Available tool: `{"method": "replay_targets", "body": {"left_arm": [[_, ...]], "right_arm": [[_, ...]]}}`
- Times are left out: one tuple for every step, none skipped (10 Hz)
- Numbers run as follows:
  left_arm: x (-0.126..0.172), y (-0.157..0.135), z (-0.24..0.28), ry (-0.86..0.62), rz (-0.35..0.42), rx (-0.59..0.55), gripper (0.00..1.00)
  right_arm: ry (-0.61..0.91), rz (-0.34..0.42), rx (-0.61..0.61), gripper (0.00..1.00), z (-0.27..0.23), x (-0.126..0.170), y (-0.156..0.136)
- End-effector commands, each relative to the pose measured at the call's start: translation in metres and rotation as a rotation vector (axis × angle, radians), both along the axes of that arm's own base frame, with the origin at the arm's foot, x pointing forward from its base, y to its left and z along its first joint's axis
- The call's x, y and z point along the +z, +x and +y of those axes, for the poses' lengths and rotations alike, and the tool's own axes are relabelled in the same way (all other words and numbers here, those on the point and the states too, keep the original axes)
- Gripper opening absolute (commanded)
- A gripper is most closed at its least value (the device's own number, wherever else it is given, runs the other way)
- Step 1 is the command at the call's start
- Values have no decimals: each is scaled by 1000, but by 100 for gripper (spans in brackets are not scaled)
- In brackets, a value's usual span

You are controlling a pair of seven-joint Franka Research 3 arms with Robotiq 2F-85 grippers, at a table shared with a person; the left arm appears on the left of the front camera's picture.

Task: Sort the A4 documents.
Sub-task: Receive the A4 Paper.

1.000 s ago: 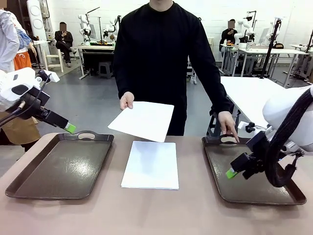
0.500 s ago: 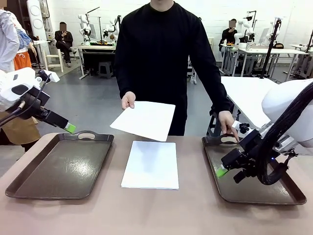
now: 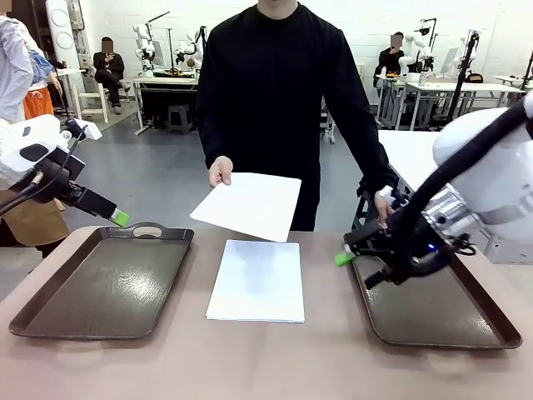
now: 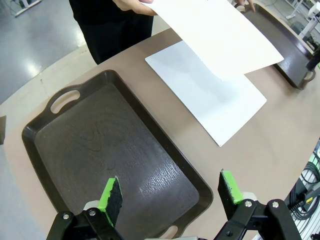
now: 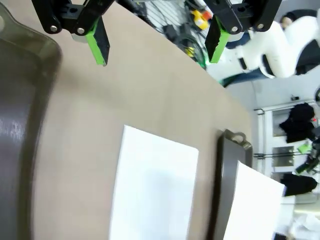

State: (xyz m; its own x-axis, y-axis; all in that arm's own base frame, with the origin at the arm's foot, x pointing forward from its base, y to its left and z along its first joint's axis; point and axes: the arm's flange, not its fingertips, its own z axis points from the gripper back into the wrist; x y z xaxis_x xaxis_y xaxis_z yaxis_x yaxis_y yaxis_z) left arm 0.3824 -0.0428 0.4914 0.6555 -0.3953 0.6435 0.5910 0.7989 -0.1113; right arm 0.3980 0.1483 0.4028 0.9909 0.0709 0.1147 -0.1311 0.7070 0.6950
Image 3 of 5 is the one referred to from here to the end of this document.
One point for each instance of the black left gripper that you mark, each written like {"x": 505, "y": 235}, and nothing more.
{"x": 56, "y": 175}

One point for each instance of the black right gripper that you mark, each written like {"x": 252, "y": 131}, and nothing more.
{"x": 375, "y": 239}

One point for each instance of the white A4 paper sheet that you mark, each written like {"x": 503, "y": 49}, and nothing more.
{"x": 250, "y": 204}

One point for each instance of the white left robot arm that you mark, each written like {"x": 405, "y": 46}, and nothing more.
{"x": 16, "y": 141}

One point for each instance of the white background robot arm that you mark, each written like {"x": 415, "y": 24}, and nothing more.
{"x": 143, "y": 46}
{"x": 416, "y": 43}
{"x": 191, "y": 46}

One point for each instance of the person's left forearm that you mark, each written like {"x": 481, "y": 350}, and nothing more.
{"x": 368, "y": 162}

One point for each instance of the person's right forearm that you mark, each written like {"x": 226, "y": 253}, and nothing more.
{"x": 214, "y": 137}

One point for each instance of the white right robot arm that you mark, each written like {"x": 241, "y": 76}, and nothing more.
{"x": 499, "y": 175}

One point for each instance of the person's left hand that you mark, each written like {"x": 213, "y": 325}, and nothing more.
{"x": 381, "y": 206}

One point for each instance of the person's right hand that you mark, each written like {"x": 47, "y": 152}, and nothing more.
{"x": 220, "y": 171}

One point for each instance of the black stool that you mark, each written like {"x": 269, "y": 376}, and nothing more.
{"x": 361, "y": 213}

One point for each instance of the brown plastic tray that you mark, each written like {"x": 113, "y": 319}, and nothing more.
{"x": 104, "y": 287}
{"x": 437, "y": 308}

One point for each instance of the white wooden chair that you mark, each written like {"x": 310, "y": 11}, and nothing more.
{"x": 93, "y": 102}

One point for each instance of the stack of white A4 paper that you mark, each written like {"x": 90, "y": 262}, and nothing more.
{"x": 256, "y": 287}

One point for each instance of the grey plastic stool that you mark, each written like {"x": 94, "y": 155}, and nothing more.
{"x": 180, "y": 118}

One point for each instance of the large white table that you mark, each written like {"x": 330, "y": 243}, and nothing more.
{"x": 408, "y": 154}

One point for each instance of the small white side table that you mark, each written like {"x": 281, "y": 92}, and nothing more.
{"x": 68, "y": 75}

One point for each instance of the seated person in black clothes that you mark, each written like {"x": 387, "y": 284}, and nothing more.
{"x": 108, "y": 68}

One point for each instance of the white background work table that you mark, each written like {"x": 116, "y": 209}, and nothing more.
{"x": 166, "y": 80}

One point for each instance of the white cart with casters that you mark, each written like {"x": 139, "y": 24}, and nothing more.
{"x": 329, "y": 121}

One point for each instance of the person with brown apron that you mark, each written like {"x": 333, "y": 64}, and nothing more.
{"x": 12, "y": 71}

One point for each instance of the tall white air conditioner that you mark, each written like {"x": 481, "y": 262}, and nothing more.
{"x": 62, "y": 37}

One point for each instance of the person in black sweater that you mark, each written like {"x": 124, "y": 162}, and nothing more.
{"x": 270, "y": 104}

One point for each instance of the long white background table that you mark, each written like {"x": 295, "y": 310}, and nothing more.
{"x": 458, "y": 87}

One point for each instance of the seated person holding phone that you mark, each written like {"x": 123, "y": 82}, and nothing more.
{"x": 389, "y": 56}

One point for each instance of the white computer monitor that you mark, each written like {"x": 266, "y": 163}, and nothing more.
{"x": 449, "y": 60}

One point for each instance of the black tripod stand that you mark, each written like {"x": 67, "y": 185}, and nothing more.
{"x": 466, "y": 66}
{"x": 529, "y": 71}

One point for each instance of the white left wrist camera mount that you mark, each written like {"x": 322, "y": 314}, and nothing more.
{"x": 92, "y": 132}

